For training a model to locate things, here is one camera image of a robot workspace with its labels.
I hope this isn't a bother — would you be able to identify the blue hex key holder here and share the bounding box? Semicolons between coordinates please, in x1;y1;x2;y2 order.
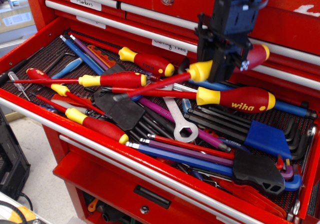
244;120;292;160

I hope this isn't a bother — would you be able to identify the long red hex key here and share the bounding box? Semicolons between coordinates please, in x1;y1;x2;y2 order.
146;134;235;160

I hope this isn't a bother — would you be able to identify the magenta hex key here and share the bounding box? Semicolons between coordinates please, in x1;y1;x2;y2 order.
138;97;231;153

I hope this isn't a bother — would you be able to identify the red yellow wiha screwdriver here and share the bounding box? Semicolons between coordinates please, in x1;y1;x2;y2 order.
113;44;270;102
102;86;276;114

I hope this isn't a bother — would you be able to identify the open red drawer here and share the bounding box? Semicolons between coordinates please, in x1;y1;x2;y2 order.
0;16;320;224

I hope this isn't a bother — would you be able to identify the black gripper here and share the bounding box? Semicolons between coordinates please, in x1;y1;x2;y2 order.
195;0;260;83

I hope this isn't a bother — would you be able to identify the red yellow screwdriver top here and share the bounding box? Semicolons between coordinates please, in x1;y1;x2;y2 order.
68;31;175;77

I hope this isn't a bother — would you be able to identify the red yellow Wiha screwdriver front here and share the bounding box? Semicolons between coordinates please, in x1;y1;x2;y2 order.
113;44;270;102

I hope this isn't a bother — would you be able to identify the clear handle small screwdriver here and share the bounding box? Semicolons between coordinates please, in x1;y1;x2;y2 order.
7;71;30;101

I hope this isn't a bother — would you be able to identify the black folded pouch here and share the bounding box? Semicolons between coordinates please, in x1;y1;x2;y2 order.
93;89;145;131

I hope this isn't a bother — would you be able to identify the red yellow Wiha screwdriver rear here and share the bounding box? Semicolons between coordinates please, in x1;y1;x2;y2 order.
102;86;276;114

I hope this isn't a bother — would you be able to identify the red yellow screwdriver middle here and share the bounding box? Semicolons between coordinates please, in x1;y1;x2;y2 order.
8;69;147;88

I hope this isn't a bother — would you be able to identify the silver flat wrench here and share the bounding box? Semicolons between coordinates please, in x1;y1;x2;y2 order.
163;94;199;143

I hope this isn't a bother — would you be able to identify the blue handled long tool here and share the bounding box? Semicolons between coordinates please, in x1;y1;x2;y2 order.
196;81;318;119

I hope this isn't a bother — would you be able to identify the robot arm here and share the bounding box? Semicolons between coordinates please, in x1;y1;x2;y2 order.
195;0;269;83

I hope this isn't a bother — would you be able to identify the black box on floor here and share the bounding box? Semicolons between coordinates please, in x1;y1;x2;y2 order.
0;112;31;200

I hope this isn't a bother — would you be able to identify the orange hex key holder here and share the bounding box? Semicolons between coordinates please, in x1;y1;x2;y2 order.
87;45;117;68

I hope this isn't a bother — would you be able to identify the red yellow screwdriver front left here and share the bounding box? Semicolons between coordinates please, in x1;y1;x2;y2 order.
31;92;129;144

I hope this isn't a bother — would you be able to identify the blue hex key rear left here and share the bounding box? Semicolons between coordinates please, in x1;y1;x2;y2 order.
59;35;103;76

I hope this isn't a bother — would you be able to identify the black hex key holder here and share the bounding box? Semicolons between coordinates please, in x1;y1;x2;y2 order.
232;150;285;197

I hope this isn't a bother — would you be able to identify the long blue hex key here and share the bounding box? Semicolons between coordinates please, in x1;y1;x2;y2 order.
125;141;302;196

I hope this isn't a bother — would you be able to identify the long purple hex key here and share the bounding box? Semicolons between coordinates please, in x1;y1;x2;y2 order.
136;138;294;181

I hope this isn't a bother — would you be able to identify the red tool chest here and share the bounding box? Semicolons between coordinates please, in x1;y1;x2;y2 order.
0;0;320;224

